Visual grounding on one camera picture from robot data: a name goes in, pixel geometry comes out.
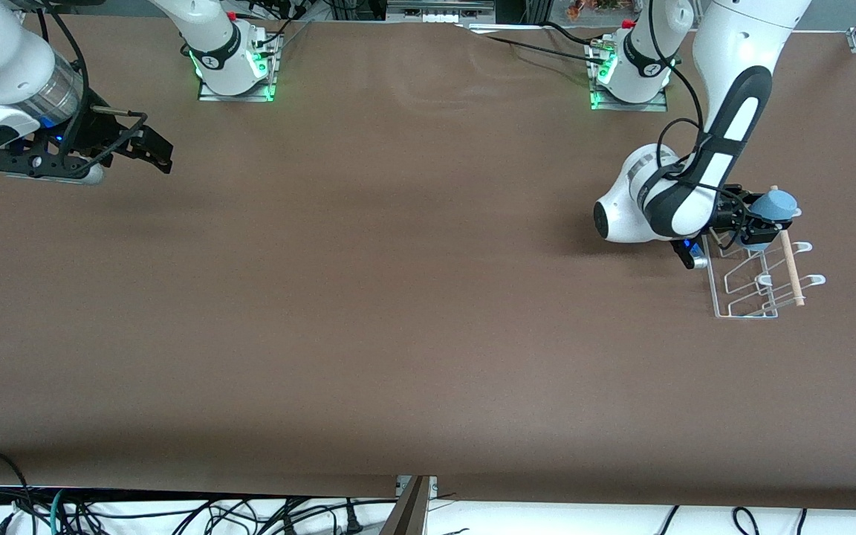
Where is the blue plastic cup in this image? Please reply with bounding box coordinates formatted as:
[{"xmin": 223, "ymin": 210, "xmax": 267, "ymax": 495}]
[{"xmin": 748, "ymin": 189, "xmax": 803, "ymax": 252}]

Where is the orange red background item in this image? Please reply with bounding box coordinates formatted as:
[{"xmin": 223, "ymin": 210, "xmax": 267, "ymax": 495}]
[{"xmin": 565, "ymin": 0, "xmax": 622, "ymax": 19}]

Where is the brown table cover sheet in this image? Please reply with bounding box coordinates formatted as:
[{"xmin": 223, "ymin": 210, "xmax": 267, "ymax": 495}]
[{"xmin": 0, "ymin": 15, "xmax": 856, "ymax": 512}]

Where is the brown table support beam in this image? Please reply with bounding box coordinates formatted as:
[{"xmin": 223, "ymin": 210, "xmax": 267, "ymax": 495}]
[{"xmin": 380, "ymin": 476, "xmax": 430, "ymax": 535}]

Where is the white wire rack wooden handle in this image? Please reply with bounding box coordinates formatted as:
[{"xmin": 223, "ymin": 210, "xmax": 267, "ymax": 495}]
[{"xmin": 704, "ymin": 186, "xmax": 826, "ymax": 320}]

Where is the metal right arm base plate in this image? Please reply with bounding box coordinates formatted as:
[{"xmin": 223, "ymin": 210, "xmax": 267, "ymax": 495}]
[{"xmin": 198, "ymin": 30, "xmax": 280, "ymax": 103}]

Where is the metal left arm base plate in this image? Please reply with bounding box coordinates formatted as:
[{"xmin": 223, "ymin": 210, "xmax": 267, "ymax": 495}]
[{"xmin": 586, "ymin": 37, "xmax": 669, "ymax": 113}]

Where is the thin black power cable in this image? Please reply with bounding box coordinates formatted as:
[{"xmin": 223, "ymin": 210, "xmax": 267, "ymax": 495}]
[{"xmin": 458, "ymin": 21, "xmax": 611, "ymax": 68}]

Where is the white power strip rail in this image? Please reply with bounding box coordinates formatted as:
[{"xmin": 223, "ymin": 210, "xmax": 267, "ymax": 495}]
[{"xmin": 386, "ymin": 0, "xmax": 497, "ymax": 25}]

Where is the small metal table bracket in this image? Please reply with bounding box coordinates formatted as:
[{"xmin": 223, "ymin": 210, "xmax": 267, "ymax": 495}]
[{"xmin": 396, "ymin": 476, "xmax": 438, "ymax": 500}]

